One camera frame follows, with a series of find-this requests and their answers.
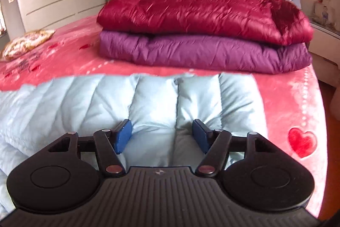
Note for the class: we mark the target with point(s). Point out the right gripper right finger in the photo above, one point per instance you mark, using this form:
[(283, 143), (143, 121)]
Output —
[(215, 145)]

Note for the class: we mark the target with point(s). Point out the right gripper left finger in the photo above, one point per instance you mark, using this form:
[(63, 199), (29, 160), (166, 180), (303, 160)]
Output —
[(109, 144)]

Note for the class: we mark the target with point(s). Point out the light blue down jacket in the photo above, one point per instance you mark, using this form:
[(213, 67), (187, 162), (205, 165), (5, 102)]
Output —
[(161, 110)]

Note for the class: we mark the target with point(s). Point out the pink floral bed blanket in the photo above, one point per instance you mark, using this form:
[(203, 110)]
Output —
[(292, 101)]

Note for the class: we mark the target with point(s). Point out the folded purple down jacket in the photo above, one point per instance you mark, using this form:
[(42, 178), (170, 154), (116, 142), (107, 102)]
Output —
[(204, 52)]

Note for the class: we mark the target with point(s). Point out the folded crimson down jacket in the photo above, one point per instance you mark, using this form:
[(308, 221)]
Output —
[(277, 22)]

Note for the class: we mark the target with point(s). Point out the floral cushion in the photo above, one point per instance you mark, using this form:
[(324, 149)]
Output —
[(25, 43)]

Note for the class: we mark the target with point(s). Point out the white bedside table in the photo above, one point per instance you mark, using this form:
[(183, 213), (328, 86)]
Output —
[(324, 49)]

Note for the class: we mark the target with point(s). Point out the framed photo on nightstand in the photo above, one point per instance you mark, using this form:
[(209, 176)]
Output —
[(324, 14)]

